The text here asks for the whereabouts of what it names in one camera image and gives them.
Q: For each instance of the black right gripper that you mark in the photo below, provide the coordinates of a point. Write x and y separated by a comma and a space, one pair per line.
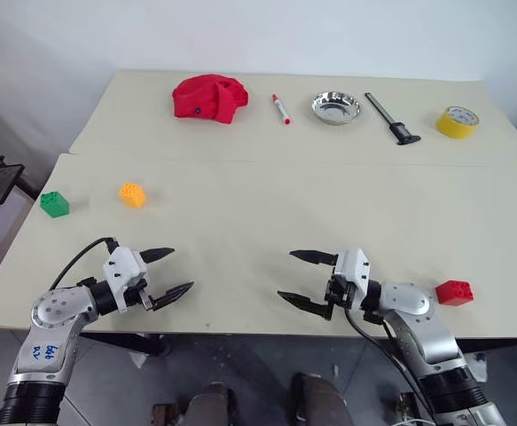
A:
339, 296

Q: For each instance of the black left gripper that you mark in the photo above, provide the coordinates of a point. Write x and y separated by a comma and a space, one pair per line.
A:
139, 296

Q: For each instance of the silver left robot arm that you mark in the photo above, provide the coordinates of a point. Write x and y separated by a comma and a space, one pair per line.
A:
52, 326

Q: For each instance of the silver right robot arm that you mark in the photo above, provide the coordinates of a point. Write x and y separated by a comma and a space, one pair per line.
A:
431, 346

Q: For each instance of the orange toy brick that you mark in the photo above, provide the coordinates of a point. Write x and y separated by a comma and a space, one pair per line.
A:
132, 194

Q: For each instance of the green toy brick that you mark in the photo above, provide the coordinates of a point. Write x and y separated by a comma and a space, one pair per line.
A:
54, 205

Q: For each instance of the red toy brick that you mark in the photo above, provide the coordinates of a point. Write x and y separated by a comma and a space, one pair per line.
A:
455, 292

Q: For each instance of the red and white marker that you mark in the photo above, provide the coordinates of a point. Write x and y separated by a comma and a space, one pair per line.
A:
281, 109

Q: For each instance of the shiny steel bowl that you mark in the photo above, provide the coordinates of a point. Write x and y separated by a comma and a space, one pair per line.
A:
334, 108

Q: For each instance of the red folded cloth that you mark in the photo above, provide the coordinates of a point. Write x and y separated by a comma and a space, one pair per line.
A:
207, 100

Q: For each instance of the black vernier caliper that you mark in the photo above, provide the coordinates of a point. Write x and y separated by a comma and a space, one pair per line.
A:
393, 120

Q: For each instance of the yellow tape roll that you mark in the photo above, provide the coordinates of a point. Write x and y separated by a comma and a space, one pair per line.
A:
456, 122

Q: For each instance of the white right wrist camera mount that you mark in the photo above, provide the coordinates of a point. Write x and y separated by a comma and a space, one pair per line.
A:
352, 270

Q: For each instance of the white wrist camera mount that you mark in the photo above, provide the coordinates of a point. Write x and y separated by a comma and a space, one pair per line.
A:
352, 270
121, 267

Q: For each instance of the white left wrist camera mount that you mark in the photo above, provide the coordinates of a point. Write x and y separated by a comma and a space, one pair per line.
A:
121, 267

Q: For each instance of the black table frame bar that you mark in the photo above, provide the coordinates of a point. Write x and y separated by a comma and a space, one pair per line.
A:
125, 342

